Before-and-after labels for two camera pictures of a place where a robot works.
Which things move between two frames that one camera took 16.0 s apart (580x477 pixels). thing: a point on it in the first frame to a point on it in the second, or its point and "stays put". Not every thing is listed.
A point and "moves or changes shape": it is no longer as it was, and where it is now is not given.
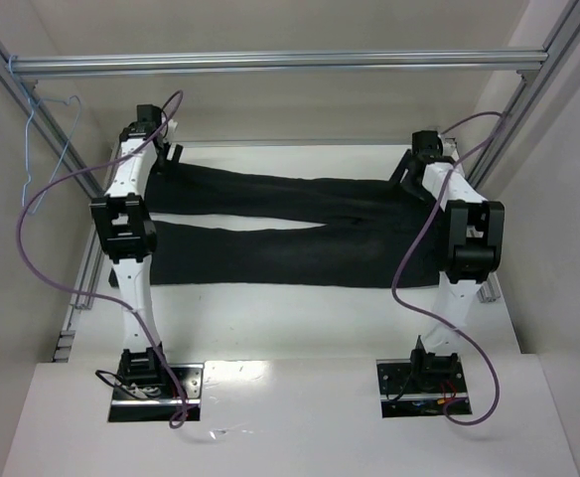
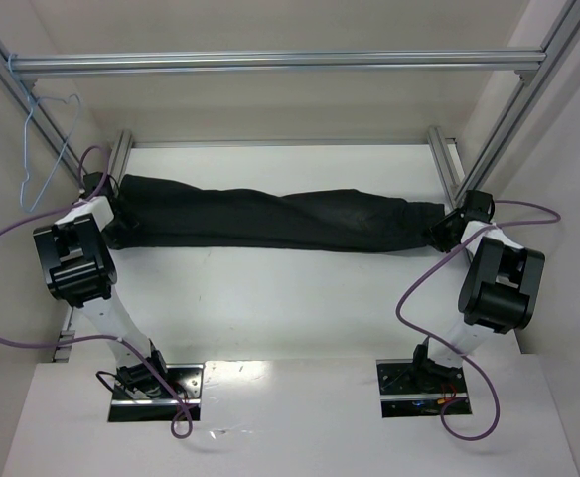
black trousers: x=369 y=234 moves or changes shape
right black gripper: x=408 y=172 to x=445 y=232
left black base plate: x=125 y=408 stays put
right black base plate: x=405 y=392 stays put
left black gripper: x=169 y=152 to x=116 y=229
